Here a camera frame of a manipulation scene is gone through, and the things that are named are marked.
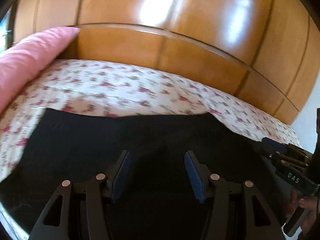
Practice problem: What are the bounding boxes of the right hand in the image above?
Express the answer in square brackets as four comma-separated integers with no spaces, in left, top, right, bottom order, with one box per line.
[286,190,319,239]

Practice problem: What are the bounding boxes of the black pants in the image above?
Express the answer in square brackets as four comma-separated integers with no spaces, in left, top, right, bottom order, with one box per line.
[1,109,289,239]

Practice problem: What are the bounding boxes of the floral white bedspread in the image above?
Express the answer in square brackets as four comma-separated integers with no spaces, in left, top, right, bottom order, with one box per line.
[1,60,299,239]

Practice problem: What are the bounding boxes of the wooden headboard panel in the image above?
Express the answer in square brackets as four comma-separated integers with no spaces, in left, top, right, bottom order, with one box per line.
[12,0,319,124]

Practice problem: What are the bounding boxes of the pink pillow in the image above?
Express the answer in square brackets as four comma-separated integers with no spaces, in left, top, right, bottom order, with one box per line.
[1,27,80,111]

